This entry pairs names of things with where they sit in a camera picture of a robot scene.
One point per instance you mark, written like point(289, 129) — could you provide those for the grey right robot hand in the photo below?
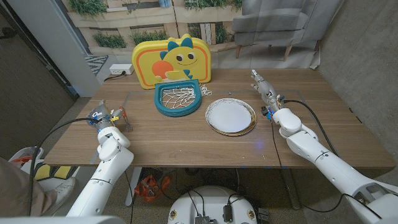
point(267, 93)

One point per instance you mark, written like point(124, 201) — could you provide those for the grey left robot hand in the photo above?
point(101, 116)

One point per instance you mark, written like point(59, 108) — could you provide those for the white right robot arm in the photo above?
point(329, 168)

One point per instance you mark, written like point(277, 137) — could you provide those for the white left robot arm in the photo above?
point(105, 168)

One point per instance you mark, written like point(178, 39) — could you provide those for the yellow dinosaur toy basketball hoop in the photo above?
point(186, 59)

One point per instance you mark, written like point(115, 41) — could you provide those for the printed backdrop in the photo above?
point(264, 53)

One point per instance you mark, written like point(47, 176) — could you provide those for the white power strip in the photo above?
point(121, 69)

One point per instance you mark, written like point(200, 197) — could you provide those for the yellow black striped object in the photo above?
point(63, 171)

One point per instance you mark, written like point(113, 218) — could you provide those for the white table leg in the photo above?
point(133, 186)

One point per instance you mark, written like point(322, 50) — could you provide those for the white shoe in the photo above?
point(63, 191)

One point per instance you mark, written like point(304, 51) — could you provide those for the orange tool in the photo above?
point(149, 186)

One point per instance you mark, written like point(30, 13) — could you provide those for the white bin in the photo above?
point(21, 154)

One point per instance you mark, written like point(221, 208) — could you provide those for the brown trouser leg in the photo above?
point(15, 189)

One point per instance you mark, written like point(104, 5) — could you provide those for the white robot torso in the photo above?
point(211, 199)

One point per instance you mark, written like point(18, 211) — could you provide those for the black adapter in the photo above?
point(227, 213)

